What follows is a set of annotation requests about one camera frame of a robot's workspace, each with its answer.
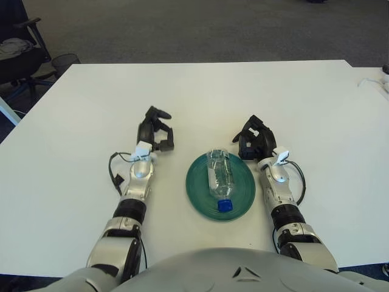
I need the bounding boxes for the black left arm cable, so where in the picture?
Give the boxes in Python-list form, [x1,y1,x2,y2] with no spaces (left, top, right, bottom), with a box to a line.
[108,151,150,268]

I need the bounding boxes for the white table leg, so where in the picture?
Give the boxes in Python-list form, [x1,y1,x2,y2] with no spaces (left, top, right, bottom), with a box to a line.
[0,97,22,125]

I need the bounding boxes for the black office chair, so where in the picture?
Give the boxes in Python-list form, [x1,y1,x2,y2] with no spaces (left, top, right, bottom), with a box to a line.
[0,0,54,101]

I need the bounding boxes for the grey cloth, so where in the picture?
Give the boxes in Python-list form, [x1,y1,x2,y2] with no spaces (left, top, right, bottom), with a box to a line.
[0,38,33,55]

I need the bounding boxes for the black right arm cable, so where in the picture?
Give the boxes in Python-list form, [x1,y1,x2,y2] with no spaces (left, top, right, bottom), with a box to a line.
[288,161,306,206]

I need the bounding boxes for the grey robot torso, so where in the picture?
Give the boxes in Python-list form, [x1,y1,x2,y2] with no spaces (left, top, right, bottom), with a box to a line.
[111,246,389,292]

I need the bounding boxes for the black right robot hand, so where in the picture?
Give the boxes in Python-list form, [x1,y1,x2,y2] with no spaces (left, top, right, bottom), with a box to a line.
[232,114,277,161]

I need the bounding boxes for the black wire mesh bin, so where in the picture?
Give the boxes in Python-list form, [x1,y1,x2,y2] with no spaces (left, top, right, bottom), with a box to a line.
[50,53,81,77]

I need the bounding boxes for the green ribbed plate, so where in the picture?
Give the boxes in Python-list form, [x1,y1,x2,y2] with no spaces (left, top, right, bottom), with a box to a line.
[185,151,256,222]

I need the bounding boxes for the clear bottle with blue cap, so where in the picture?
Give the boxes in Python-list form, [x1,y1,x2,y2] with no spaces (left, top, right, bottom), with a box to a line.
[205,148,237,213]

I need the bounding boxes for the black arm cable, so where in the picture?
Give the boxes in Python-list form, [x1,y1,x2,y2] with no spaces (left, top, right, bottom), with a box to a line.
[288,161,306,206]
[108,151,150,268]

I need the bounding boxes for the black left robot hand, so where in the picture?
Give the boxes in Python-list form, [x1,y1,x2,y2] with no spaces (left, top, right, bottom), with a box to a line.
[136,105,176,153]

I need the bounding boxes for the thin white cable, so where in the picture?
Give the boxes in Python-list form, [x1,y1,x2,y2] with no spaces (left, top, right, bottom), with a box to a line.
[357,77,385,88]

